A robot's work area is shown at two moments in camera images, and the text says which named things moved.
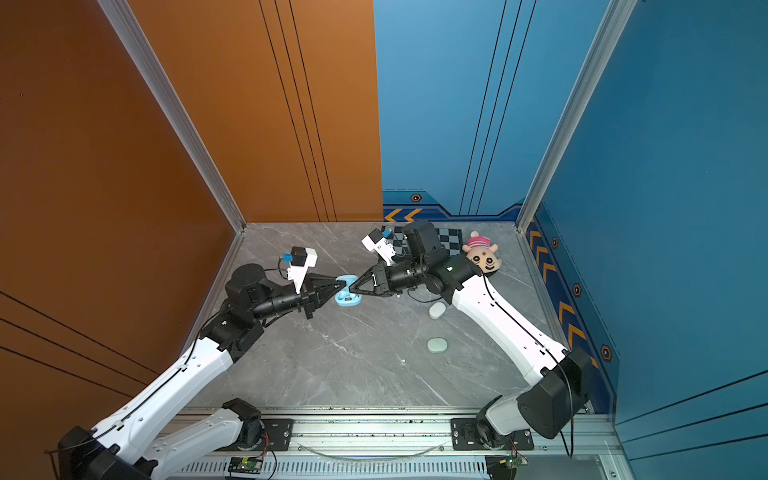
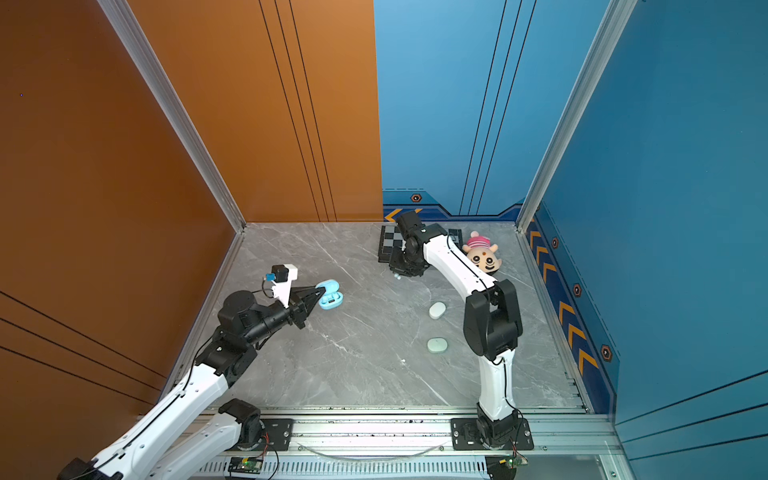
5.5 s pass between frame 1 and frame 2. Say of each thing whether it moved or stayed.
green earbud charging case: stayed
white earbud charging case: stayed
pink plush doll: stayed
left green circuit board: stayed
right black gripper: moved
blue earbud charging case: moved
